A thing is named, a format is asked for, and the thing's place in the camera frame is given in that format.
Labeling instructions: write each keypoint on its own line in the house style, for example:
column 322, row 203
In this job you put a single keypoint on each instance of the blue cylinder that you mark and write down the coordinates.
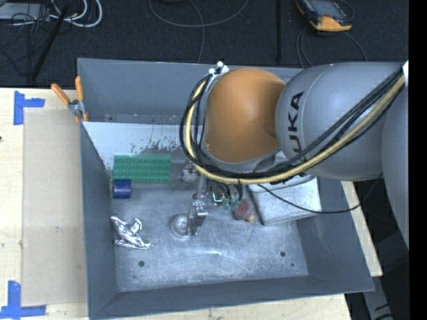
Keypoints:
column 121, row 189

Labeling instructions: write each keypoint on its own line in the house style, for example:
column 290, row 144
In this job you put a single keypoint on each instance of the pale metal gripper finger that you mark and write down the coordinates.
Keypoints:
column 201, row 219
column 191, row 222

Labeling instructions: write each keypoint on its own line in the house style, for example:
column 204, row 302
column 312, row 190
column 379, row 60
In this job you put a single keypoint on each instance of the clear glass thing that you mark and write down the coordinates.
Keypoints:
column 179, row 226

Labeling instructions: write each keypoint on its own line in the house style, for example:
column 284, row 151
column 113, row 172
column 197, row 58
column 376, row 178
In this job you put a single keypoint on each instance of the crumpled silver foil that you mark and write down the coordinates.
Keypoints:
column 128, row 235

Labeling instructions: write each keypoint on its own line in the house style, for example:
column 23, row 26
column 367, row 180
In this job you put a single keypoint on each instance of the green studded flat block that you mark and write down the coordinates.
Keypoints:
column 141, row 168

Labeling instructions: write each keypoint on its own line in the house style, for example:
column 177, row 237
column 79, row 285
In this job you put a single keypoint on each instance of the pale grey box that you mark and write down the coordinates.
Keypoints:
column 287, row 202

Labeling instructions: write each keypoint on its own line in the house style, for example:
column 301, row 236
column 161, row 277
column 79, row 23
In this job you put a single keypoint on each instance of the red-brown round thing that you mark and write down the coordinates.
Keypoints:
column 243, row 210

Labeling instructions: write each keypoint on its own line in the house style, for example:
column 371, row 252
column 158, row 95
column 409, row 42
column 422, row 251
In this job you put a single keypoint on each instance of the pale cardboard board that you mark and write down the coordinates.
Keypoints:
column 53, row 212

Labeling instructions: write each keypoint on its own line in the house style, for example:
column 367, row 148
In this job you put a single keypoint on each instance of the grey metal bin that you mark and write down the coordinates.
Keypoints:
column 213, row 265

